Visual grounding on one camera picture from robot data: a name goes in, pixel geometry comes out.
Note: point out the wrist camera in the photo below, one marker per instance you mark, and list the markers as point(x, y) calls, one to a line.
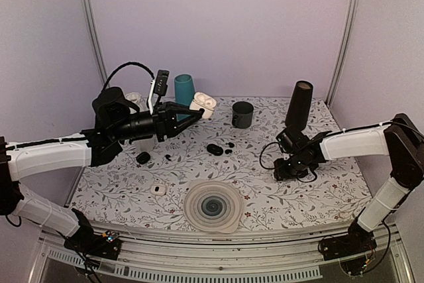
point(159, 87)
point(291, 140)

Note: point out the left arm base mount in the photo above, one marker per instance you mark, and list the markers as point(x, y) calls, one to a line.
point(86, 242)

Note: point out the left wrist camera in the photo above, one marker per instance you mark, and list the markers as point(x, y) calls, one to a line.
point(159, 87)

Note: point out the dark grey mug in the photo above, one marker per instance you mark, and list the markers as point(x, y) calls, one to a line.
point(242, 114)

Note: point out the small black earbud case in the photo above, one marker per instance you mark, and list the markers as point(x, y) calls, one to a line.
point(143, 158)

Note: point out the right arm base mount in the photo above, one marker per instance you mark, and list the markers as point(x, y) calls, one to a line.
point(357, 240)

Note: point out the cream swirl ceramic plate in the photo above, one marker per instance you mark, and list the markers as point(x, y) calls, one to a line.
point(213, 207)

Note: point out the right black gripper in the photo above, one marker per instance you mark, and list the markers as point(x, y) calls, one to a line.
point(281, 173)

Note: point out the dark brown tall vase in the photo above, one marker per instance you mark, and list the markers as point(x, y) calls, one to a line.
point(300, 104)

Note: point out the small white open case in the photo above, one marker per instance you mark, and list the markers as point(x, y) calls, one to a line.
point(158, 189)

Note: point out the aluminium right frame post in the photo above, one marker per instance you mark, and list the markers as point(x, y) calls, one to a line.
point(342, 53)

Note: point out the aluminium left frame post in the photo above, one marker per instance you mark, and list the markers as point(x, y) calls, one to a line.
point(94, 40)

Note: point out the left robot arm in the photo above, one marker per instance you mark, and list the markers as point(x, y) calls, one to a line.
point(116, 120)

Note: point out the aluminium front rail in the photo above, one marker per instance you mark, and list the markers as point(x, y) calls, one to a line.
point(288, 255)

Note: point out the black oval earbud case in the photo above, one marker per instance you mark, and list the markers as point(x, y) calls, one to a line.
point(215, 149)

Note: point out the white earbud charging case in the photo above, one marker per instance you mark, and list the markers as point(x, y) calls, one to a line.
point(205, 102)

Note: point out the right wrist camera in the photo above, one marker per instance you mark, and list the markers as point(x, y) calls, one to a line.
point(291, 140)

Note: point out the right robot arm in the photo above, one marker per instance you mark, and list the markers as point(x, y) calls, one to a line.
point(398, 138)

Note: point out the aluminium frame post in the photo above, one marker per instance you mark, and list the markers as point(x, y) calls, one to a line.
point(342, 53)
point(94, 40)

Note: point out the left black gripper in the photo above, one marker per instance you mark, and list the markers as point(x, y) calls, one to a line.
point(165, 121)

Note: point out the teal tapered vase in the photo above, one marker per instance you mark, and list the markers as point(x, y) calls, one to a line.
point(184, 89)

